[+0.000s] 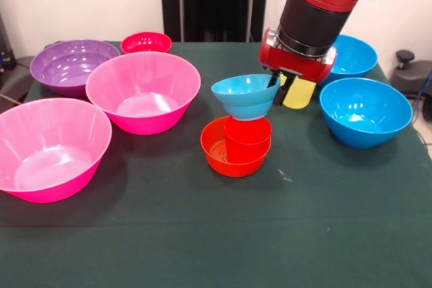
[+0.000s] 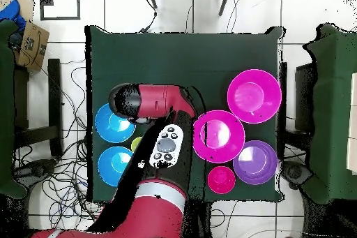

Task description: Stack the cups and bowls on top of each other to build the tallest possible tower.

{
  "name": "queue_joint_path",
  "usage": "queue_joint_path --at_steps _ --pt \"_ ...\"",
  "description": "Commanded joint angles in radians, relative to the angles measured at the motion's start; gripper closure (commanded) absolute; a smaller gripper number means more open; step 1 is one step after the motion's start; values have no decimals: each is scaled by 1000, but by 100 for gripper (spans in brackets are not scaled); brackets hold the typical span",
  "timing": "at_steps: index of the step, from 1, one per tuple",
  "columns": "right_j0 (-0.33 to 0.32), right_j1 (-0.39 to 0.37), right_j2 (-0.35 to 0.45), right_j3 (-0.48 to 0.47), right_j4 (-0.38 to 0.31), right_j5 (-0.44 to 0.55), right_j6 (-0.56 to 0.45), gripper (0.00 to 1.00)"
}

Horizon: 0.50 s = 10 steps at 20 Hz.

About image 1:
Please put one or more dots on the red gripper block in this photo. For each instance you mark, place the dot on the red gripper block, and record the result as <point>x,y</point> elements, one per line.
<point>297,65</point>

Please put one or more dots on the stack of small blue bowls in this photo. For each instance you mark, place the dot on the stack of small blue bowls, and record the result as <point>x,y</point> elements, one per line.
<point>246,102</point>

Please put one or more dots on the red cup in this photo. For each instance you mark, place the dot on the red cup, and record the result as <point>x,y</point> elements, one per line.
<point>248,143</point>

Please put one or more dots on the orange bowl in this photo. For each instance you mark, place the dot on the orange bowl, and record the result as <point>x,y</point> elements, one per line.
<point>216,156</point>

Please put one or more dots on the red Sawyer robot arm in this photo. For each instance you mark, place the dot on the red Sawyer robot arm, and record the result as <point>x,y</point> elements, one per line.
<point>320,4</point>

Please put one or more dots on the yellow cup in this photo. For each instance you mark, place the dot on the yellow cup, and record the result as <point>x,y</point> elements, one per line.
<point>298,94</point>

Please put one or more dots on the large blue bowl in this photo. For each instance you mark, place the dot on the large blue bowl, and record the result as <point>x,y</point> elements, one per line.
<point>364,112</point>
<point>354,58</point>

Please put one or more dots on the large pink bowl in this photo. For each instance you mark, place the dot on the large pink bowl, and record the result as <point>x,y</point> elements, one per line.
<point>141,89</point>
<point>50,146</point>

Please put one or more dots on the small crimson bowl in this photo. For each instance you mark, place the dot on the small crimson bowl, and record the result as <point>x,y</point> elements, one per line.
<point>146,42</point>

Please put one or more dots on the dark green table cloth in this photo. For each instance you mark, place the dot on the dark green table cloth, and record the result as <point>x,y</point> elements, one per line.
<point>216,217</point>

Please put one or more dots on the purple bowl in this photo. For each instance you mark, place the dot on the purple bowl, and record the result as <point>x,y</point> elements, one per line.
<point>67,62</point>

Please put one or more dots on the black pedestal foot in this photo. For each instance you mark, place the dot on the black pedestal foot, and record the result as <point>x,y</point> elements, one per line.
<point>13,79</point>
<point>415,75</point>

